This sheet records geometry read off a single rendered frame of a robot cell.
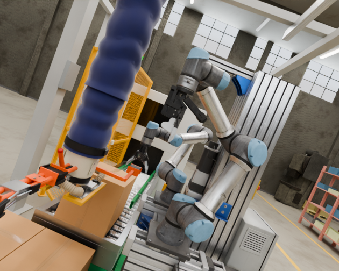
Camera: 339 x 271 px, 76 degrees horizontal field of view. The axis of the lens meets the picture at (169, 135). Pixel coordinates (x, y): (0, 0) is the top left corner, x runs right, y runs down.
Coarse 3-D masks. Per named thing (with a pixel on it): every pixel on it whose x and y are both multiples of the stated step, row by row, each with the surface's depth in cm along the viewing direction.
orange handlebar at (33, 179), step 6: (72, 168) 107; (96, 168) 123; (102, 168) 124; (36, 174) 86; (42, 174) 89; (108, 174) 122; (114, 174) 122; (132, 174) 140; (24, 180) 79; (30, 180) 82; (36, 180) 81; (42, 180) 83; (48, 180) 87; (120, 180) 122; (126, 180) 125; (42, 186) 84; (0, 192) 68; (12, 192) 69
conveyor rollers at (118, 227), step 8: (144, 176) 361; (136, 184) 314; (136, 192) 287; (144, 192) 295; (128, 200) 252; (128, 208) 233; (136, 208) 242; (120, 216) 208; (128, 216) 215; (120, 224) 197; (112, 232) 180; (120, 232) 188
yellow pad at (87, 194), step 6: (90, 180) 130; (96, 180) 127; (84, 186) 114; (96, 186) 126; (102, 186) 130; (84, 192) 113; (90, 192) 115; (96, 192) 121; (66, 198) 103; (72, 198) 104; (78, 198) 105; (84, 198) 108; (78, 204) 103
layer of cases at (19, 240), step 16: (0, 224) 141; (16, 224) 147; (32, 224) 153; (0, 240) 129; (16, 240) 134; (32, 240) 139; (48, 240) 144; (64, 240) 150; (0, 256) 119; (16, 256) 123; (32, 256) 127; (48, 256) 132; (64, 256) 136; (80, 256) 141
